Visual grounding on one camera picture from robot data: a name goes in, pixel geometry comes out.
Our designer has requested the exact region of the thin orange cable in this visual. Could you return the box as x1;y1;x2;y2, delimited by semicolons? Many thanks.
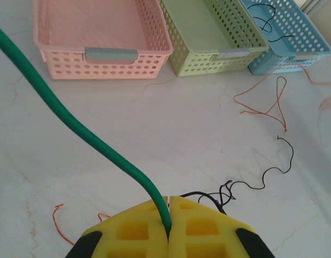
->
233;63;331;132
52;203;112;247

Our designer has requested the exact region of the aluminium corner post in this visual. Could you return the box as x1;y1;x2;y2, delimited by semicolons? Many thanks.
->
298;0;331;17

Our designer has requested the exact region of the thin black cable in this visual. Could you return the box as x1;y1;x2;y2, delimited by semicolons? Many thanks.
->
219;135;294;209
178;180;238;216
247;4;297;44

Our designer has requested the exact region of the pink perforated plastic basket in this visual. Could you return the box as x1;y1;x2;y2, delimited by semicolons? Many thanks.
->
32;0;174;81

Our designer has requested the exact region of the blue perforated plastic basket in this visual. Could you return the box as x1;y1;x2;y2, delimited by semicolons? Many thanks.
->
239;0;331;76

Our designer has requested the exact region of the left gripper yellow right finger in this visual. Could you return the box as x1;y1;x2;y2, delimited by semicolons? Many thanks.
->
168;195;276;258

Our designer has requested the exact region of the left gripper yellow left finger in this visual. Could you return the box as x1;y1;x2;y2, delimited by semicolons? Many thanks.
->
64;195;170;258

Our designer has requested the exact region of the green perforated plastic basket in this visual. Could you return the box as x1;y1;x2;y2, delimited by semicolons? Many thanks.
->
157;0;270;78

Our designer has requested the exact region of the thin green cable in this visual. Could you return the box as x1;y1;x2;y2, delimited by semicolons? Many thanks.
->
0;21;173;234

